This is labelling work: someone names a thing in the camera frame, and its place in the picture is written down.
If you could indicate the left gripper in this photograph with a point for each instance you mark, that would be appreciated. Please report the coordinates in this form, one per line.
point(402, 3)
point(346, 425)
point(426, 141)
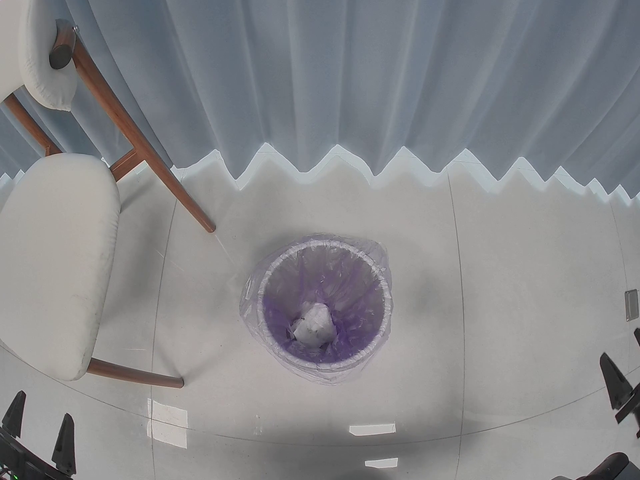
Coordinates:
point(25, 460)

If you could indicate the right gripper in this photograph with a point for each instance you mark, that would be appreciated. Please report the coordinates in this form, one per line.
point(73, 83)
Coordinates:
point(634, 405)

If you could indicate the white paper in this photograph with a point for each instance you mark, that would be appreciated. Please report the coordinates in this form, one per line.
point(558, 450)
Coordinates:
point(315, 325)

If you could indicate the white trash bin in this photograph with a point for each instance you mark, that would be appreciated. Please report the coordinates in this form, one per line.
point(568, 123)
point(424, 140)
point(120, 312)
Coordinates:
point(261, 298)

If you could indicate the white cushioned wooden chair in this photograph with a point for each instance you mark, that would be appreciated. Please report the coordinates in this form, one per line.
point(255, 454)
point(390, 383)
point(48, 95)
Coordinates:
point(60, 253)

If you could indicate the pale blue curtain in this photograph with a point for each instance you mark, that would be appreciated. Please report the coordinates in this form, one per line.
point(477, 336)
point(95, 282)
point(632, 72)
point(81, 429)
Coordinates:
point(350, 68)

